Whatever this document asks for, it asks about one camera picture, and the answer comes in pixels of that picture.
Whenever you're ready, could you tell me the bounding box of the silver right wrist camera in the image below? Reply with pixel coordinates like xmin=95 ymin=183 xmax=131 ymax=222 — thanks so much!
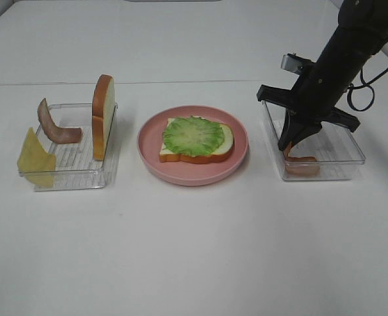
xmin=280 ymin=53 xmax=314 ymax=75

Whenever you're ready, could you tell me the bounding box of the clear plastic tray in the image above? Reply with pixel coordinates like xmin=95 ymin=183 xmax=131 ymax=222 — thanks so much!
xmin=18 ymin=103 xmax=120 ymax=191
xmin=262 ymin=101 xmax=366 ymax=181

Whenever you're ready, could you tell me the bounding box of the right clear plastic tray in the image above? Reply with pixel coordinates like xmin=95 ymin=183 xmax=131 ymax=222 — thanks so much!
xmin=262 ymin=101 xmax=366 ymax=181

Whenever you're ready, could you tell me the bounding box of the bread slice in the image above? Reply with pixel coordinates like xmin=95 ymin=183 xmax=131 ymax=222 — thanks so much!
xmin=92 ymin=74 xmax=115 ymax=161
xmin=158 ymin=118 xmax=234 ymax=164

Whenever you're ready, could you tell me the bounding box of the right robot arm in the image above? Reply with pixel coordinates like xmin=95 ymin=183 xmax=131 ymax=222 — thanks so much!
xmin=256 ymin=1 xmax=388 ymax=151

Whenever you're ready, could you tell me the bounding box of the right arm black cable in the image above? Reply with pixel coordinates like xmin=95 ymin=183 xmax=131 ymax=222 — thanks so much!
xmin=345 ymin=36 xmax=388 ymax=112

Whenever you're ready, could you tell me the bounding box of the green lettuce leaf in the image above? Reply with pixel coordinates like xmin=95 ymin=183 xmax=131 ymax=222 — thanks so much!
xmin=162 ymin=116 xmax=225 ymax=157

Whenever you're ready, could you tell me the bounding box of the bacon strip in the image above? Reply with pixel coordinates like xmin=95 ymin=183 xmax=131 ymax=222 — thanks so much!
xmin=37 ymin=98 xmax=83 ymax=144
xmin=283 ymin=142 xmax=320 ymax=177

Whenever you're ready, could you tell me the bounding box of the pink round plate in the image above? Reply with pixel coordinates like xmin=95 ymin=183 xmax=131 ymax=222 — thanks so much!
xmin=137 ymin=105 xmax=249 ymax=186

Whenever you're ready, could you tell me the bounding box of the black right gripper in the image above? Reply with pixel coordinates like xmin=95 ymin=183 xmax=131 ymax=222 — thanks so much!
xmin=256 ymin=62 xmax=360 ymax=151

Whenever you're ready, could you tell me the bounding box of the left clear plastic tray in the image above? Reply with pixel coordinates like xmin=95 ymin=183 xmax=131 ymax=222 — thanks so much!
xmin=18 ymin=103 xmax=120 ymax=191

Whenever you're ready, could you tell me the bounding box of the yellow cheese slice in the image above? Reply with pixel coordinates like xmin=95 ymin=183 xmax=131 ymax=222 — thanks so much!
xmin=17 ymin=127 xmax=56 ymax=188

